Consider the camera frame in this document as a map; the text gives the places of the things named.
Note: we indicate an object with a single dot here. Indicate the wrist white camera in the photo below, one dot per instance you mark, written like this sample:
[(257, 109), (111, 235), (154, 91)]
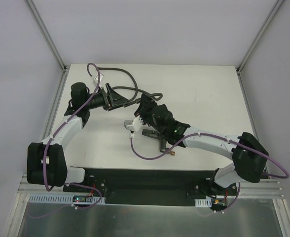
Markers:
[(97, 78), (134, 125)]

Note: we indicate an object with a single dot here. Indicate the left white cable duct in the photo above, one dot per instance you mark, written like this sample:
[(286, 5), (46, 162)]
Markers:
[(66, 199)]

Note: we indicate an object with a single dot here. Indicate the left aluminium frame post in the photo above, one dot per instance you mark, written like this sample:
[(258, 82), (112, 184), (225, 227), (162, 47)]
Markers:
[(45, 33)]

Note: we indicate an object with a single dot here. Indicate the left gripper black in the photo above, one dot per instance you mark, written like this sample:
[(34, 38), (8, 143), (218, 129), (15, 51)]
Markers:
[(106, 98)]

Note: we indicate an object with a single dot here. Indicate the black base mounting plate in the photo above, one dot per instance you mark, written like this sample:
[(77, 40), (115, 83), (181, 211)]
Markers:
[(150, 187)]

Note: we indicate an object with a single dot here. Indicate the right white cable duct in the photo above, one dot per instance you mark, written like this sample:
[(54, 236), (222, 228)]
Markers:
[(203, 202)]

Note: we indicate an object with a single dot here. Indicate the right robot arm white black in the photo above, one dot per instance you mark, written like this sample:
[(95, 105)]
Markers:
[(246, 153)]

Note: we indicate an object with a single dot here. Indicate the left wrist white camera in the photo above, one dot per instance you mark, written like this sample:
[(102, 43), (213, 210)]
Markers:
[(97, 78)]

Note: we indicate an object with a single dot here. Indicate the right aluminium frame post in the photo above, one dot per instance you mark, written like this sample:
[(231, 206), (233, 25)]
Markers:
[(278, 4)]

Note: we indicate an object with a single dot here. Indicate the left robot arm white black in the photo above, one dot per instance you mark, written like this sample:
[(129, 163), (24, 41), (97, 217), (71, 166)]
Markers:
[(46, 163)]

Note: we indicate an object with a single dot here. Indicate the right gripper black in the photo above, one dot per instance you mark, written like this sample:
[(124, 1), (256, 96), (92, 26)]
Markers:
[(144, 113)]

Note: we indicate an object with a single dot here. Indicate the white cable duct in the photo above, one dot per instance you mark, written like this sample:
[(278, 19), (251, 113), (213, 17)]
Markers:
[(66, 199), (203, 202)]

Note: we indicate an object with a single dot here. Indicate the aluminium frame post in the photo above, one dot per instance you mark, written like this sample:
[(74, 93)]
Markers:
[(278, 4), (45, 33)]

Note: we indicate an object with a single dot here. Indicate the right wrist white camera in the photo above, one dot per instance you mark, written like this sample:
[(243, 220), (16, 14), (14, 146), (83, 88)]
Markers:
[(134, 125)]

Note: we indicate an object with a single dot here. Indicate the front aluminium rail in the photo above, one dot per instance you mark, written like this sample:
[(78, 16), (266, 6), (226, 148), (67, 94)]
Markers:
[(265, 189)]

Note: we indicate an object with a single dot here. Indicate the dark grey faucet valve fitting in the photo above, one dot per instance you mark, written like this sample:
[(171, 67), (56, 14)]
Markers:
[(153, 134)]

